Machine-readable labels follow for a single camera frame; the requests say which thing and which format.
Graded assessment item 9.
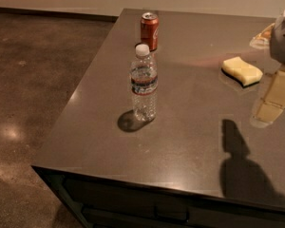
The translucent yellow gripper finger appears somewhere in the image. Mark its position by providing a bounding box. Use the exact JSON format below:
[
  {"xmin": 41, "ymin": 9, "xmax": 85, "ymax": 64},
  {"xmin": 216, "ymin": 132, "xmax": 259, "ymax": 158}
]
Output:
[
  {"xmin": 250, "ymin": 24, "xmax": 275, "ymax": 49},
  {"xmin": 250, "ymin": 65, "xmax": 285, "ymax": 128}
]

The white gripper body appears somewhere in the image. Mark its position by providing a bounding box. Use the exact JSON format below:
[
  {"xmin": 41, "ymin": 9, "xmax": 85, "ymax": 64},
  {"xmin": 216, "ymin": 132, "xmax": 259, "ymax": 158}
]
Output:
[{"xmin": 270, "ymin": 10, "xmax": 285, "ymax": 65}]

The yellow sponge with dark base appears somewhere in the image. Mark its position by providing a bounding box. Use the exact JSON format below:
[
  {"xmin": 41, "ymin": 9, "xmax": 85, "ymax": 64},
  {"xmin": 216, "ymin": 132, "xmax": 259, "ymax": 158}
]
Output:
[{"xmin": 221, "ymin": 57, "xmax": 263, "ymax": 87}]

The red soda can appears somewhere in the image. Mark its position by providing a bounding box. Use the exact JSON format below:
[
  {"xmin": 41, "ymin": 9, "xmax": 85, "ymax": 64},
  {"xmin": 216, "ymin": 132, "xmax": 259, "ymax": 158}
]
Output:
[{"xmin": 141, "ymin": 12, "xmax": 159, "ymax": 51}]

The clear plastic water bottle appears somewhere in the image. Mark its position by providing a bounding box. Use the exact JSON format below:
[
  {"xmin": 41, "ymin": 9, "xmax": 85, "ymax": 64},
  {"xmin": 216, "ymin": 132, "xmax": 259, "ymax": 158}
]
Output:
[{"xmin": 129, "ymin": 44, "xmax": 158, "ymax": 122}]

